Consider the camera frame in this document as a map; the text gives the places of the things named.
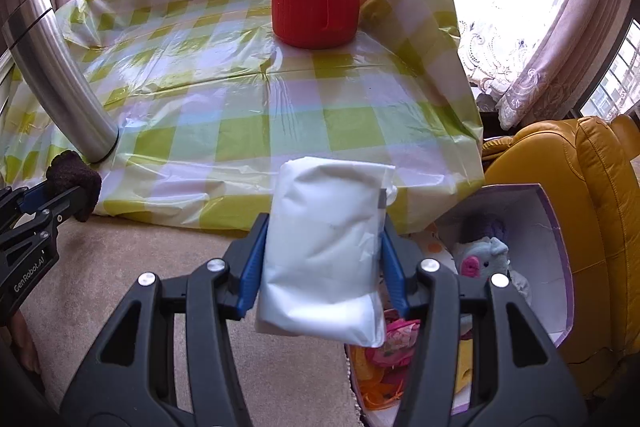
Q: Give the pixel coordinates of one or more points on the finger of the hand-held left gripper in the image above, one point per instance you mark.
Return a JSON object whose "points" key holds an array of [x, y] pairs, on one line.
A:
{"points": [[10, 202], [42, 199]]}

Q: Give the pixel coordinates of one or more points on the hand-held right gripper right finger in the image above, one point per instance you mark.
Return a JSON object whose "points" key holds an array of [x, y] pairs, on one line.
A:
{"points": [[395, 277]]}

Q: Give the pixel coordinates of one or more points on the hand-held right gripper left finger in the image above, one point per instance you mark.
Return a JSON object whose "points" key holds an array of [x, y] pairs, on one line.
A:
{"points": [[250, 277]]}

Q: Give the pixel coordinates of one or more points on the dark brown sock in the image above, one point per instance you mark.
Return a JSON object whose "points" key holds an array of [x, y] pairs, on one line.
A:
{"points": [[75, 179]]}

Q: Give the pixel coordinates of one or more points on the white soft packet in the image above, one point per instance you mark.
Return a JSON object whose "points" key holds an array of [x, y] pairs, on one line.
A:
{"points": [[325, 247]]}

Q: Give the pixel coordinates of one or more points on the grey elephant plush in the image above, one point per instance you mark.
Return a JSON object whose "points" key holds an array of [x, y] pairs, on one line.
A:
{"points": [[482, 257]]}

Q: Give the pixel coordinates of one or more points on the purple knit sock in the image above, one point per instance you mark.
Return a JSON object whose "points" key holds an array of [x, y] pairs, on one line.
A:
{"points": [[482, 227]]}

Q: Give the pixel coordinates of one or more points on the person's left hand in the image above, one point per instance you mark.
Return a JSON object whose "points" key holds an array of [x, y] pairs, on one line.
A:
{"points": [[22, 347]]}

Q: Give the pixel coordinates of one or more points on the pink knit sock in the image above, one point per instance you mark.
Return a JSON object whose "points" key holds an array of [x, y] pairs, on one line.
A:
{"points": [[395, 342]]}

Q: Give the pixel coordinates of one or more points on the orange mesh cloth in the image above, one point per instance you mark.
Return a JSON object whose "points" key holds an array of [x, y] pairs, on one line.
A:
{"points": [[382, 392]]}

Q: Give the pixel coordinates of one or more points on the silver metal thermos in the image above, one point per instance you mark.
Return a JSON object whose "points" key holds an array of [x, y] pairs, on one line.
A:
{"points": [[60, 77]]}

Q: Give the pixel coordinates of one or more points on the yellow leather armchair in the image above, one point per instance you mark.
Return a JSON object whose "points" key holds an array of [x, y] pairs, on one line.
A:
{"points": [[585, 207]]}

